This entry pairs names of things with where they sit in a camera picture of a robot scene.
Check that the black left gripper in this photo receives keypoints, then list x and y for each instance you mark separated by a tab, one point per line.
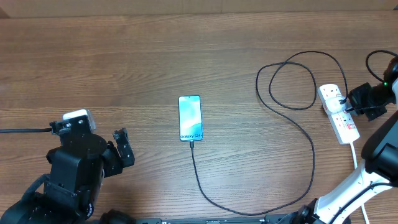
115	162

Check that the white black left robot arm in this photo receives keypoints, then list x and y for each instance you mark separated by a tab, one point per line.
68	193

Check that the white power strip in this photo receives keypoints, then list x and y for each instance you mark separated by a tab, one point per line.
342	122

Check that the white charger plug adapter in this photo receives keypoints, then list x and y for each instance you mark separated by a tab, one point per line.
334	105

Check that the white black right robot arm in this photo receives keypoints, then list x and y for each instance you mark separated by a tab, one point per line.
377	170

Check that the blue Galaxy smartphone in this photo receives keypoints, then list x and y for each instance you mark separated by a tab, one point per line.
190	118

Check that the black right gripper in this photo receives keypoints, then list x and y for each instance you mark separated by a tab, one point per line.
357	97

